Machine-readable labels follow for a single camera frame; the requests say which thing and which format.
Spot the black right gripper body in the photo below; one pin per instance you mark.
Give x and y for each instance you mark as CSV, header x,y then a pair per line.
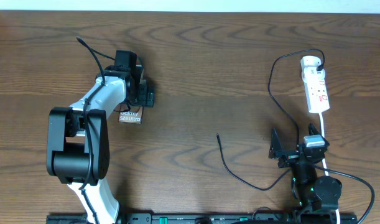
x,y
287,160

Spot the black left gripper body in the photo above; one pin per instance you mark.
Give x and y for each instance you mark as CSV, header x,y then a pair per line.
x,y
147,94

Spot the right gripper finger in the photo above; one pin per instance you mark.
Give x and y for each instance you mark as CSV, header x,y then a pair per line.
x,y
275,150
312,130

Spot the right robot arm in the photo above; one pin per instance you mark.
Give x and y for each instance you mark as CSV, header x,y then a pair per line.
x,y
318,195

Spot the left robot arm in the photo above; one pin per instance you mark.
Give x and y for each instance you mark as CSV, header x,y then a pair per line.
x,y
78,152

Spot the white power strip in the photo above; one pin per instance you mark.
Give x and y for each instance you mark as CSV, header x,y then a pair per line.
x,y
314,83

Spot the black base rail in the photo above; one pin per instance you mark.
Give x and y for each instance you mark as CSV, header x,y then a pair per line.
x,y
147,218

